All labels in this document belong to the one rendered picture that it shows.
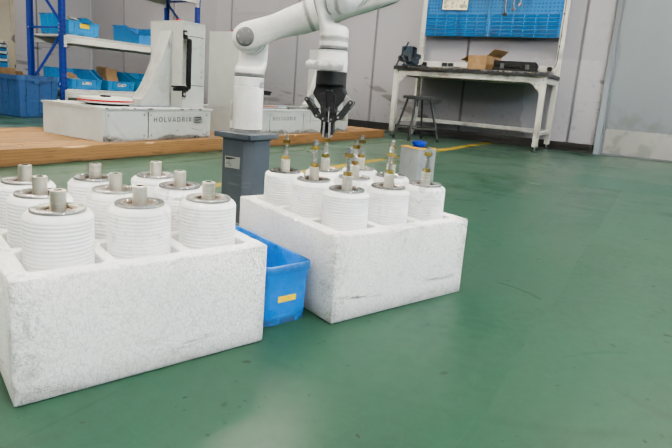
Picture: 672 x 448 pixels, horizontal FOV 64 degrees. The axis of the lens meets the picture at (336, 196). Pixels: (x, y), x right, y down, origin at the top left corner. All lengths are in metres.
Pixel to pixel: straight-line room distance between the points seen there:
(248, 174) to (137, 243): 0.85
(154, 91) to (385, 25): 4.03
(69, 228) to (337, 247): 0.47
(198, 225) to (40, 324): 0.27
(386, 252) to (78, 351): 0.59
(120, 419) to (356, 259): 0.51
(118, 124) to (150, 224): 2.38
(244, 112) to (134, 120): 1.67
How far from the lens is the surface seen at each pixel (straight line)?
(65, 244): 0.85
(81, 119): 3.33
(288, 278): 1.05
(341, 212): 1.08
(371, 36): 7.11
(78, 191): 1.10
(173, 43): 3.68
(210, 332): 0.95
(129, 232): 0.88
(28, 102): 5.62
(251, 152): 1.67
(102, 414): 0.85
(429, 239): 1.21
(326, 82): 1.32
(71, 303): 0.84
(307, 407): 0.84
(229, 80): 4.05
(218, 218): 0.92
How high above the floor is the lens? 0.45
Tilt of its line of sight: 11 degrees down
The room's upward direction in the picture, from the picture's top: 4 degrees clockwise
